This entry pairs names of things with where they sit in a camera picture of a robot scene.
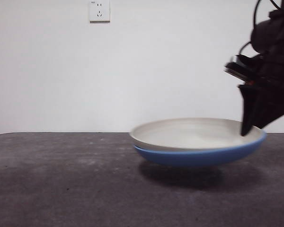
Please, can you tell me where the white round plate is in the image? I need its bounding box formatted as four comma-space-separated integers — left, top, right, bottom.
129, 117, 264, 152

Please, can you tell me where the blue round plate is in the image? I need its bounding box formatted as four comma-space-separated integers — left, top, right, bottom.
133, 131, 267, 167

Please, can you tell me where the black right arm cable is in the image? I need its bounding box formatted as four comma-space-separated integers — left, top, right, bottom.
238, 0, 279, 57

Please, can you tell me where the white wall socket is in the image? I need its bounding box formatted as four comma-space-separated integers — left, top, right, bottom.
89, 0, 111, 24

